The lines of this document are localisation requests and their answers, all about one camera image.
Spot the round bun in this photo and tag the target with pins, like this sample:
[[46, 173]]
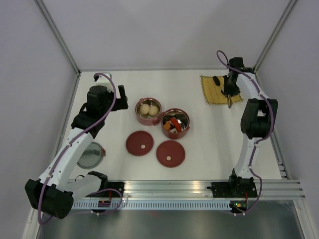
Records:
[[153, 110], [144, 109]]

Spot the red salmon nigiri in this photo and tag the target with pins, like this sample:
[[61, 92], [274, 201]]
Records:
[[176, 124]]

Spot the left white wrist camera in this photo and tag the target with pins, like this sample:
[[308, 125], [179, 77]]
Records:
[[103, 79]]

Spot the red lid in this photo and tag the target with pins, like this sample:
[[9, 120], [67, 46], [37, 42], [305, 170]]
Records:
[[139, 143], [170, 154]]

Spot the red steel bowl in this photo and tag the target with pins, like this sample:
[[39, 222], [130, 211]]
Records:
[[147, 119], [183, 119]]

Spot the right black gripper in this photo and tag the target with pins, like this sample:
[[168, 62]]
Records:
[[227, 91]]

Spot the white slotted cable duct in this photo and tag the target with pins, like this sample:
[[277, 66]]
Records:
[[152, 205]]

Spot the metal tongs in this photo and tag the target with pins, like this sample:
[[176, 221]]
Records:
[[229, 101]]

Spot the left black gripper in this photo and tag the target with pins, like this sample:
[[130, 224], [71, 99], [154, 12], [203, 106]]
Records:
[[120, 104]]

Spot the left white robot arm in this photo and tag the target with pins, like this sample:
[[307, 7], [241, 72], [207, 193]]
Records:
[[52, 193]]

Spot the yellow bamboo mat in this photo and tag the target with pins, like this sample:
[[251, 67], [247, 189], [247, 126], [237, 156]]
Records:
[[212, 93]]

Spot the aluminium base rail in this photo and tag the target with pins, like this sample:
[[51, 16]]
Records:
[[201, 189]]

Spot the aluminium frame post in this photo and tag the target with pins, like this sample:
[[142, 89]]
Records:
[[275, 32], [57, 35]]

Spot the orange shrimp sushi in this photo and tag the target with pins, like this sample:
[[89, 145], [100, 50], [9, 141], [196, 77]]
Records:
[[167, 126]]

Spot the grey transparent lid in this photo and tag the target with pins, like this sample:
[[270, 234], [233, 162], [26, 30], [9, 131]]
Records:
[[92, 156]]

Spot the left aluminium frame post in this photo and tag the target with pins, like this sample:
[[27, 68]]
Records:
[[57, 35]]

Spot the right aluminium frame post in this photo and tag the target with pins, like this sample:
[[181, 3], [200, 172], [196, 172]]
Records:
[[275, 32]]

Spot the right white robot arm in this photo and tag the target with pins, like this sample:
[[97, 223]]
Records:
[[258, 119]]

